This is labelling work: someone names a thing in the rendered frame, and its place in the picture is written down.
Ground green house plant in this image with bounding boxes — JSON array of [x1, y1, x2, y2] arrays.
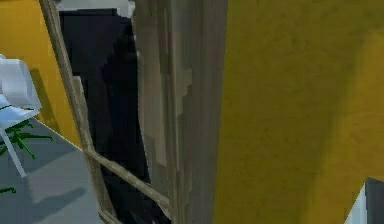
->
[[0, 105, 54, 195]]

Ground white chair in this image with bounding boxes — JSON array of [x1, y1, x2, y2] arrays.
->
[[0, 54, 43, 179]]

